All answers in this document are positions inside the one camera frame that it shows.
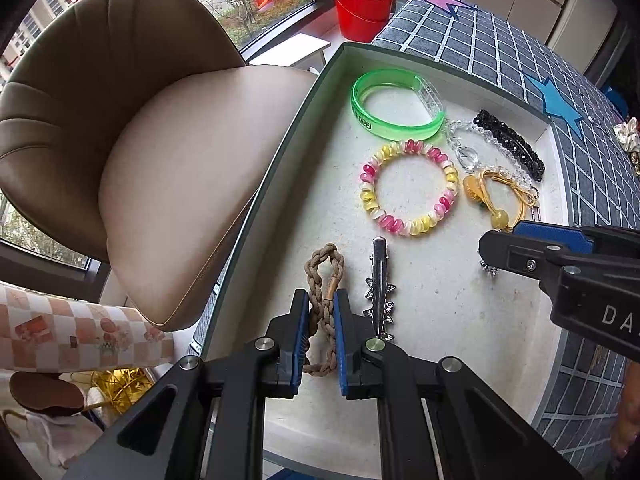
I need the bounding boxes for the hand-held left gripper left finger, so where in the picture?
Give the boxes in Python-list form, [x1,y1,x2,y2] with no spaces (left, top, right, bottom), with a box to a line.
[62,289,311,480]

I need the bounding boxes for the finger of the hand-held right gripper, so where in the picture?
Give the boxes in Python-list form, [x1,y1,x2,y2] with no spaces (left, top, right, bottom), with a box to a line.
[478,230,568,286]
[512,221,640,261]

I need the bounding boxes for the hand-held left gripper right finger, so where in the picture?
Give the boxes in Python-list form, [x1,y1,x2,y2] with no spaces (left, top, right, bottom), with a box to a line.
[334,289,583,480]

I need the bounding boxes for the silver star hair clip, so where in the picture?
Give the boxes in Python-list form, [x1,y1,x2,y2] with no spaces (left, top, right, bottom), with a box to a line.
[364,237,397,342]

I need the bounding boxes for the brown braided bracelet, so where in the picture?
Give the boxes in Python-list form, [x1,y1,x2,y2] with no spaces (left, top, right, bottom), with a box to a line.
[302,243,346,377]

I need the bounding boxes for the yellow cord bracelet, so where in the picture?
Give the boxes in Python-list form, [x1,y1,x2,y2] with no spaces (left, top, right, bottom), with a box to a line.
[462,169,541,233]

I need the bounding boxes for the white shallow box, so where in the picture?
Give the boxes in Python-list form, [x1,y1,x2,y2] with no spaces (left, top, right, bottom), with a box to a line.
[187,42,573,480]

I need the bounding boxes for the black beaded barrette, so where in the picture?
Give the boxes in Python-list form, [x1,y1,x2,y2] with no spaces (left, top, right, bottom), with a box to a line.
[472,109,545,182]

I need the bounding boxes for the clear crystal necklace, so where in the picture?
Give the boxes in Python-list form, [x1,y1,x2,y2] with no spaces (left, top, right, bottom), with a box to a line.
[440,119,533,186]

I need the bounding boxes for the pink yellow bead bracelet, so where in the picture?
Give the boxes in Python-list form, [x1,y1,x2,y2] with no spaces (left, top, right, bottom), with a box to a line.
[359,139,459,236]

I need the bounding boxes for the green translucent bracelet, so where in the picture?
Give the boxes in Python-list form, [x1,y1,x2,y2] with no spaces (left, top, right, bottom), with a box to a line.
[350,67,447,142]

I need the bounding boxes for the cream satin scrunchie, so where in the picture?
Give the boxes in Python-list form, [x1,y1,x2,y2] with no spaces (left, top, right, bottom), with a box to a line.
[614,117,640,153]

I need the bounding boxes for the gold foil object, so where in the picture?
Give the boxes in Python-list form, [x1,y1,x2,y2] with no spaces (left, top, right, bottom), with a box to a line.
[92,369,151,413]

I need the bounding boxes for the grey checked star tablecloth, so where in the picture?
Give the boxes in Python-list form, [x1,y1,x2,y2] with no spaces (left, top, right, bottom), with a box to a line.
[372,0,640,468]

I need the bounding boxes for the pink checked printed cloth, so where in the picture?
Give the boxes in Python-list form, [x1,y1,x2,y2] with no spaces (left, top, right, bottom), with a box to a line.
[0,282,176,373]

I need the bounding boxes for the cream balcony cabinet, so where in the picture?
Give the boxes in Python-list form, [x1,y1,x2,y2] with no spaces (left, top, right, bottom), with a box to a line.
[475,0,621,66]

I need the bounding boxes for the brown slipper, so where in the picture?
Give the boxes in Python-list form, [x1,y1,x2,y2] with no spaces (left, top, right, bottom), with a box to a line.
[10,372,86,416]

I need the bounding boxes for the white step stool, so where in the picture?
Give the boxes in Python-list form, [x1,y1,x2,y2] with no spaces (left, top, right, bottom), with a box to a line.
[247,35,331,68]

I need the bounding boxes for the red plastic bucket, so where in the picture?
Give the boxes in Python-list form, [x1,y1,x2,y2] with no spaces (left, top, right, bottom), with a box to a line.
[330,0,398,43]

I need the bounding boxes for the beige leather chair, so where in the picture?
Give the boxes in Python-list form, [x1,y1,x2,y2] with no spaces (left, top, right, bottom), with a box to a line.
[0,0,321,333]

